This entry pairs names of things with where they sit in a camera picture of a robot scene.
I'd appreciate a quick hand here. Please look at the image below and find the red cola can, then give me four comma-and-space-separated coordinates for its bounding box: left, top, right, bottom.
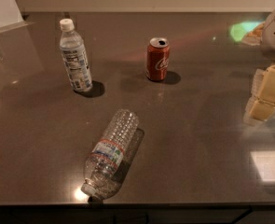
146, 37, 170, 81

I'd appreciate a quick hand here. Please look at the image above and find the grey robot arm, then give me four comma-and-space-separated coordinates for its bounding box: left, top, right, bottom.
241, 8, 275, 126

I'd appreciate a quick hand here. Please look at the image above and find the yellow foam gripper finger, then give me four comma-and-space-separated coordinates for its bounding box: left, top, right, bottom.
243, 97, 275, 126
252, 63, 275, 104

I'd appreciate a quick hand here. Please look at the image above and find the upright labelled water bottle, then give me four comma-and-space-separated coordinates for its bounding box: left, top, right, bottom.
60, 19, 92, 92

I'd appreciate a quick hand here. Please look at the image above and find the clear water bottle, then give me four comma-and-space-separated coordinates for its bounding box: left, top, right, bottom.
81, 109, 139, 197

